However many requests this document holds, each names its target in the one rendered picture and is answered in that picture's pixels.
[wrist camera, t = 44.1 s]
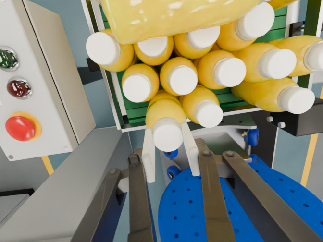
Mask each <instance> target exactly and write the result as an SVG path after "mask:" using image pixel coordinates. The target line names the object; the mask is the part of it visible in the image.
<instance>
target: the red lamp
mask: <svg viewBox="0 0 323 242"><path fill-rule="evenodd" d="M6 89H7V91H8V93H9V94H10V95H11V96H13V97H17V98H22V97H25V96H27V94H28V88H27V86H26V84H25V83H24V82H22V81H20V80H11V81H9V82H8V83H7V85H6Z"/></svg>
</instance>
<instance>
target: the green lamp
mask: <svg viewBox="0 0 323 242"><path fill-rule="evenodd" d="M14 64H15V60H14V57H13V55H12V54H11V53H10V52H9V51H7V50H5V49H0V68H3V69H10V68H12V67H13V66H14Z"/></svg>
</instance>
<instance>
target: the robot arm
mask: <svg viewBox="0 0 323 242"><path fill-rule="evenodd" d="M181 127H182V133H183V142H184V146H185V149H186V154H187V157H188V161H189V164H190V168H191V171H192V175H193V176H199V175H200V174H201V183H202V193H203V204H204V215H205V226H206V236H207V242H236V238H235V234H234V230H233V226H232V222H231V220H229V216H228V213H227V208H226V204H225V200H224V195H223V191H222V187H221V183H220V179H219V177H223V178H224V180H225V182H226V183H227V185H228V187H229V188H230V190H231V191H232V193H233V194H234V196H235V197H236V199H237V200H238V202H239V203H240V205H241V206H242V208H243V210H244V211H245V213H246V214H247V216H248V218H249V219H250V221H251V222H252V224H253V225H254V227H255V228H256V230H257V231H258V233H259V235H260V236H261V237H262V239H263V241H264V242H323V239H321V238H320V237H319V236H318V235H317V234H316V233H315V231H314V230H313V229H312V228H311V227H310V226H309V225H308V224H307V223H306V222H305V221H304V220H303V219H302V218H301V217H300V216H299V215H298V214H297V213H296V212H295V211H294V210H293V209H292V208H291V207H290V206H289V205H288V204H287V203H286V202H285V201H284V200H283V199H282V198H281V197H280V196H279V195H278V194H277V193H276V192H275V191H274V190H273V189H272V188H271V187H270V186H269V185H268V184H267V183H266V182H265V181H264V180H263V179H262V178H261V176H260V175H259V174H258V173H257V172H256V171H255V170H254V169H253V168H252V167H251V166H250V165H249V164H248V163H247V162H246V161H245V160H244V159H243V158H242V157H241V156H240V155H239V154H238V153H237V152H235V151H231V150H228V151H224V152H223V154H222V155H216V154H214V153H213V152H212V151H210V150H209V148H208V146H207V145H206V143H205V141H204V140H203V139H202V138H197V139H194V138H193V136H192V133H191V131H190V129H189V126H188V124H187V122H186V121H185V122H182V123H181ZM126 160H127V163H128V168H127V169H124V170H122V171H121V170H120V169H119V168H114V169H111V170H109V171H108V172H107V173H106V175H105V177H104V179H103V181H102V183H101V185H100V187H99V188H98V190H97V192H96V194H95V196H94V198H93V200H92V201H91V203H90V205H89V207H88V209H87V211H86V213H85V214H84V216H83V218H82V220H81V222H80V224H79V226H78V228H77V229H76V231H75V233H74V235H73V237H72V239H71V241H70V242H113V239H114V235H115V232H116V229H117V226H118V222H119V219H120V216H121V212H122V209H123V206H124V202H125V199H126V195H127V192H128V191H129V225H130V233H129V234H128V237H127V242H157V236H156V231H155V226H154V220H153V214H152V209H151V203H150V198H149V191H148V185H147V182H148V183H152V182H154V181H155V144H154V142H153V134H152V129H151V128H150V127H148V128H146V130H145V137H144V144H143V147H141V148H137V149H136V150H135V151H134V153H133V154H130V155H129V156H128V157H127V158H126ZM146 180H147V181H146Z"/></svg>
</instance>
